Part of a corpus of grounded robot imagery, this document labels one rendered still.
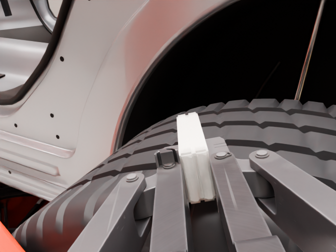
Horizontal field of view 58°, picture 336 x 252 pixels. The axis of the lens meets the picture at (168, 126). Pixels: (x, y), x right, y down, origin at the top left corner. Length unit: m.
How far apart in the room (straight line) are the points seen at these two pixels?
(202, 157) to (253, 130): 0.12
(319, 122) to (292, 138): 0.05
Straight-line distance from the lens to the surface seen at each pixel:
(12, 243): 0.28
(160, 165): 0.15
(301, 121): 0.30
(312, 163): 0.23
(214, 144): 0.18
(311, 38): 0.75
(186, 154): 0.15
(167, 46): 0.52
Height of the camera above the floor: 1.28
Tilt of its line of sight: 24 degrees down
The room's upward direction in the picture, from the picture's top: 2 degrees clockwise
